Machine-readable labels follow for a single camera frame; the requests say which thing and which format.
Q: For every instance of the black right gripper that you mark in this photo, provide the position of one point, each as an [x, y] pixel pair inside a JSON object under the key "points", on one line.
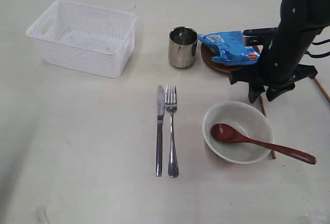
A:
{"points": [[278, 66]]}

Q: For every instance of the silver fork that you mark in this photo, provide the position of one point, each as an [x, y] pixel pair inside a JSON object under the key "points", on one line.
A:
{"points": [[171, 108]]}

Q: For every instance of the blue packet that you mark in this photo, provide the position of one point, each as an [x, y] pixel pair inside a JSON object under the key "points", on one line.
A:
{"points": [[228, 48]]}

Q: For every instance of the silver table knife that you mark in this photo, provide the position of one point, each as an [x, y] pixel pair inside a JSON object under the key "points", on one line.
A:
{"points": [[160, 115]]}

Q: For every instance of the brown round wooden plate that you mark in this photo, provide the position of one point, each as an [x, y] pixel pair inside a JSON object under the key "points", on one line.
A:
{"points": [[207, 55]]}

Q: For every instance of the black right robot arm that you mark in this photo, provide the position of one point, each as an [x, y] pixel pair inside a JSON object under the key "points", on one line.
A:
{"points": [[297, 15]]}

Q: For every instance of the reddish brown wooden spoon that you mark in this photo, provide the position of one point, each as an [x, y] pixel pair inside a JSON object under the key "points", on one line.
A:
{"points": [[227, 134]]}

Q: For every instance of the grey speckled ceramic dish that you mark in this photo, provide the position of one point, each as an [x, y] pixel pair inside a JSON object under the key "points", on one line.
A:
{"points": [[248, 122]]}

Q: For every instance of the white perforated plastic basket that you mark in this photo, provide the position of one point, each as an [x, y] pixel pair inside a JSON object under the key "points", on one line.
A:
{"points": [[85, 38]]}

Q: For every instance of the shiny steel cup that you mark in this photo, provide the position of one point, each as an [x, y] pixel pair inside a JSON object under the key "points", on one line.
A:
{"points": [[182, 47]]}

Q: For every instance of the brown wooden chopstick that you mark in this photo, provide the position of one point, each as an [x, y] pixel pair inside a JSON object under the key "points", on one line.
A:
{"points": [[321, 88], [260, 99]]}

